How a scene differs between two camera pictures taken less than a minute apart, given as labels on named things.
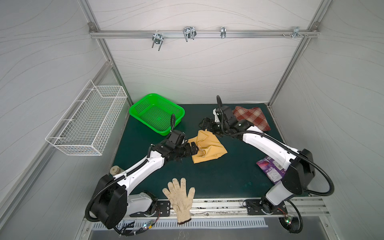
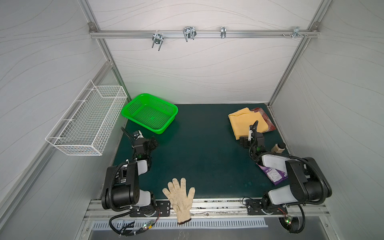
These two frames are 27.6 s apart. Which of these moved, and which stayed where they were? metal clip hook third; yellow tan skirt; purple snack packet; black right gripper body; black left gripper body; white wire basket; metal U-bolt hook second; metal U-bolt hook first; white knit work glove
Moved: black left gripper body; black right gripper body; yellow tan skirt
Stayed: metal U-bolt hook second; white wire basket; metal clip hook third; white knit work glove; metal U-bolt hook first; purple snack packet
